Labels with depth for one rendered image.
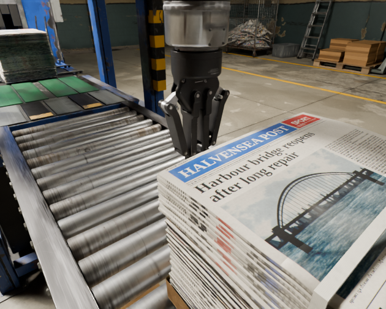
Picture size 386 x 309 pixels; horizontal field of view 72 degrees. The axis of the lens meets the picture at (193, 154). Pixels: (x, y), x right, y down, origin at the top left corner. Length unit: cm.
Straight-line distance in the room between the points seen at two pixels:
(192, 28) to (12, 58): 162
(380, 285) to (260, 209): 9
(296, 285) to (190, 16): 31
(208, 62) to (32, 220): 47
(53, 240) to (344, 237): 49
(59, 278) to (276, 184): 38
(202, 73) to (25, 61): 162
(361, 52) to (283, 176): 648
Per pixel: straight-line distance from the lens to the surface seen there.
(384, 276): 23
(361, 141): 41
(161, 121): 105
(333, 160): 34
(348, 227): 25
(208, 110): 43
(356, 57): 677
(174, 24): 38
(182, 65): 39
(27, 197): 73
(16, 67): 193
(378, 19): 769
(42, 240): 60
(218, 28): 38
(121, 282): 49
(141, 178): 71
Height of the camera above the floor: 118
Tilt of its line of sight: 29 degrees down
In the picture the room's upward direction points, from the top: straight up
